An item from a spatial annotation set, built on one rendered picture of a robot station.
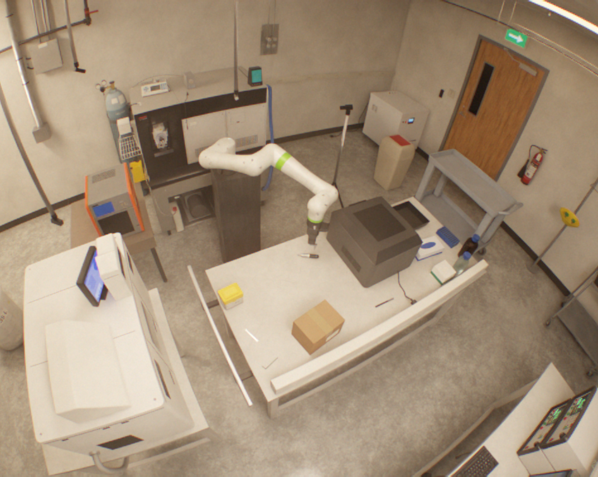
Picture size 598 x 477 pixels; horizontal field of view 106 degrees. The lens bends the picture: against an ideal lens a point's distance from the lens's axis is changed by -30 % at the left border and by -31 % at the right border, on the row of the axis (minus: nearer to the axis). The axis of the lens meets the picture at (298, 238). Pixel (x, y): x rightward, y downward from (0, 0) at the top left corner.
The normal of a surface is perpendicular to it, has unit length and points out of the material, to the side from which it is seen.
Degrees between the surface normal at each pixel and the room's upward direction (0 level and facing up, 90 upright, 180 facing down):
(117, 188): 0
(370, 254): 57
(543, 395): 0
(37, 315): 0
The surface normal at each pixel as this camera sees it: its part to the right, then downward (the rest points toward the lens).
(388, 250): 0.43, 0.11
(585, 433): 0.09, -0.66
